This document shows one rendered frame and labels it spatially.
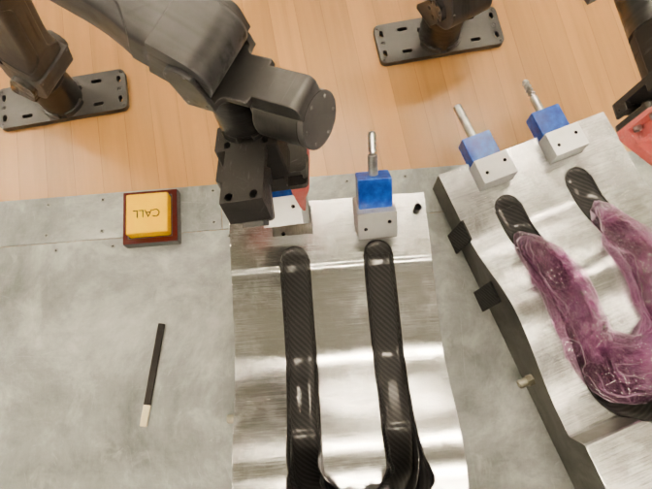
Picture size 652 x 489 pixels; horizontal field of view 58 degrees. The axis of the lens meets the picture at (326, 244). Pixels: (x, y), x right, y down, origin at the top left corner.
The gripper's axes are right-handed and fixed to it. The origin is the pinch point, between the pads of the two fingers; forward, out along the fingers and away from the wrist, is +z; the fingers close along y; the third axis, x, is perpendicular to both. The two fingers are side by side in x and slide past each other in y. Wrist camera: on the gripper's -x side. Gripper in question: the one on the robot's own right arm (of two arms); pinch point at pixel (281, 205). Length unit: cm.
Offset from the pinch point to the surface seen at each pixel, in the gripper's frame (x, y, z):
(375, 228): -2.0, 11.0, 4.6
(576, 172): 9.3, 39.0, 12.7
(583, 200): 5.5, 39.2, 14.3
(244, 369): -16.6, -7.0, 10.5
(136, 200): 7.9, -22.8, 3.9
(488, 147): 11.8, 27.2, 7.8
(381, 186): 1.5, 12.4, 0.8
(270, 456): -27.4, -3.2, 10.2
